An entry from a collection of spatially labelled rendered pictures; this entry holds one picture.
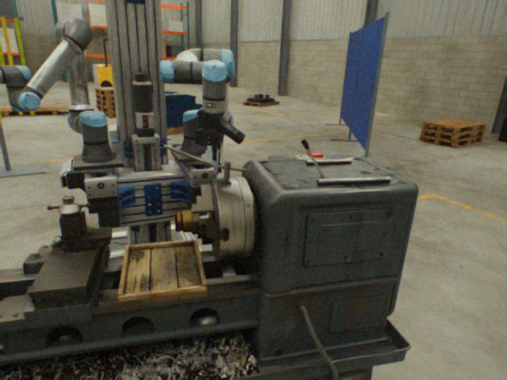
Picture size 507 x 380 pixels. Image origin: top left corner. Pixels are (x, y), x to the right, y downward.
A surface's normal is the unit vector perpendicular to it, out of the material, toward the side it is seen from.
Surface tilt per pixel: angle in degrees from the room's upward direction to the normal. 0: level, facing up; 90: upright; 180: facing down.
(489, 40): 90
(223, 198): 39
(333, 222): 90
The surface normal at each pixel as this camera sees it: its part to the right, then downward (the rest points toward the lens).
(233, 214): 0.23, -0.15
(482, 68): -0.85, 0.15
